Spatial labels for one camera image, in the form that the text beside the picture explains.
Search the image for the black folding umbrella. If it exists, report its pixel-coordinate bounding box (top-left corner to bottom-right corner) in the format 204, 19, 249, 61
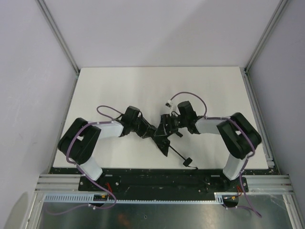
152, 136, 198, 170

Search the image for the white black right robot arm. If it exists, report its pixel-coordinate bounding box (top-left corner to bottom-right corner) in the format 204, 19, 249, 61
153, 101, 262, 181

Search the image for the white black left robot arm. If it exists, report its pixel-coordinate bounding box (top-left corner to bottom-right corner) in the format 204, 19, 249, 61
57, 106, 156, 181

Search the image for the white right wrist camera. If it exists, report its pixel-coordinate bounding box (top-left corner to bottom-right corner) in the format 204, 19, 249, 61
165, 100, 173, 108

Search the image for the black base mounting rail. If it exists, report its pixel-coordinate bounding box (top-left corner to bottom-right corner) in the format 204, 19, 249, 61
47, 167, 248, 200

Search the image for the grey slotted cable duct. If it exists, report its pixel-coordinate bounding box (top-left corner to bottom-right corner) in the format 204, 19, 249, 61
44, 192, 233, 204

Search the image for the aluminium frame side rail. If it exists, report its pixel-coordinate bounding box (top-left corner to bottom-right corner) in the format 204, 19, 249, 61
240, 68, 293, 195

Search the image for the left aluminium frame post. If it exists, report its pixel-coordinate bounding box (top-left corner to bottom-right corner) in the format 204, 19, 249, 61
35, 0, 80, 75

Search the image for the aluminium frame post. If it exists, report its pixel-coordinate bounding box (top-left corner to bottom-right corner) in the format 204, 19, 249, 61
244, 0, 291, 73
35, 0, 80, 75

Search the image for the right aluminium frame post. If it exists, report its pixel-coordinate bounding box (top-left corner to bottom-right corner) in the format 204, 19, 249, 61
244, 0, 291, 73

